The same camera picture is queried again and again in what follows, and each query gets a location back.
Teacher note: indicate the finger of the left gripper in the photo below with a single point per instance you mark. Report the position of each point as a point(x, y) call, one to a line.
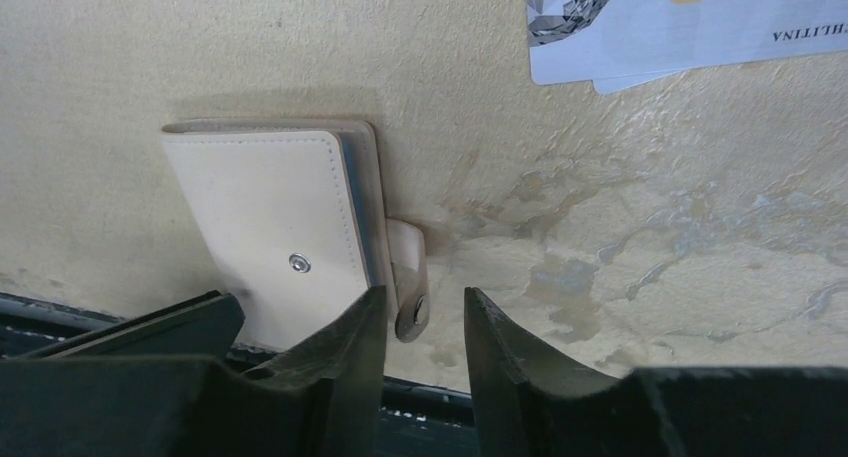
point(203, 327)

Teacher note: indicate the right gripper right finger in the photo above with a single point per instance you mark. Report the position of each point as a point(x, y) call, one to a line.
point(529, 399)

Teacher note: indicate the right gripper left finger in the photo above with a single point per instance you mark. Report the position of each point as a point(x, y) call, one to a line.
point(232, 401)

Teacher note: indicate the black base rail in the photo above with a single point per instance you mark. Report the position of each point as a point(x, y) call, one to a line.
point(199, 374)

